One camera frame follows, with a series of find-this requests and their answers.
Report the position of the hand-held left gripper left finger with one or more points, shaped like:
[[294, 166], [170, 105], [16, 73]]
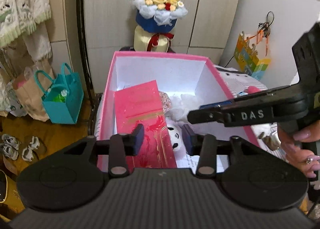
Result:
[[139, 139]]

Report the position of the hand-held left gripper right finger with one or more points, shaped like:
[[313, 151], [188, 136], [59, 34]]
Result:
[[187, 139]]

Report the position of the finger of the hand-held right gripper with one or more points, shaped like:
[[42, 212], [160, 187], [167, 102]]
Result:
[[262, 96], [212, 117]]

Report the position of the pink fluffy pompom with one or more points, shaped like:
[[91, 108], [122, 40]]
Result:
[[253, 90]]

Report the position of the white panda plush toy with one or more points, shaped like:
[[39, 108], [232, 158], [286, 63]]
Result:
[[175, 135]]

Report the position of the white fluffy cloth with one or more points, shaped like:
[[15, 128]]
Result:
[[178, 109]]

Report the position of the red envelope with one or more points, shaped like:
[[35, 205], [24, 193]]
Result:
[[140, 104]]

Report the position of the pink floral scrunchie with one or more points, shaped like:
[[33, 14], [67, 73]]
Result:
[[165, 100]]

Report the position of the pink cardboard box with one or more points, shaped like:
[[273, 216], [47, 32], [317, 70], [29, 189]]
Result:
[[160, 74]]

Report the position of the person's right hand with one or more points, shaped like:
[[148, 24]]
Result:
[[295, 154]]

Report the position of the printed paper sheet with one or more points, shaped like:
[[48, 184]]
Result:
[[192, 162]]

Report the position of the colourful paper gift bag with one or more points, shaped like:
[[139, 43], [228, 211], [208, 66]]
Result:
[[250, 59]]

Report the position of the teal gift bag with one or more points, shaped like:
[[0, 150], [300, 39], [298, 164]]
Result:
[[65, 109]]

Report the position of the green bottle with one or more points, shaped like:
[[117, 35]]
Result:
[[60, 96]]

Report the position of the white slipper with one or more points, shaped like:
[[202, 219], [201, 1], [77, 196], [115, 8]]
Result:
[[28, 154], [33, 141]]

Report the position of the flower bouquet with blue wrap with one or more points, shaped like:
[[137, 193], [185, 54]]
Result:
[[155, 24]]

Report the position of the brown paper bag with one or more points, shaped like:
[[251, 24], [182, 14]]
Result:
[[30, 99]]

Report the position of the grey wardrobe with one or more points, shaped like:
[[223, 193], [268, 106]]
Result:
[[120, 19]]

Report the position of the black metal pole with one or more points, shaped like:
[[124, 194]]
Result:
[[81, 31]]

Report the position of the white sneaker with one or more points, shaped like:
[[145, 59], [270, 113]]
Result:
[[10, 140], [8, 151]]

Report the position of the white printed plastic bag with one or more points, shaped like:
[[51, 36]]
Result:
[[13, 105]]

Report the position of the cream tall cabinet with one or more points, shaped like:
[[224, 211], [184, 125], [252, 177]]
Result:
[[62, 19]]

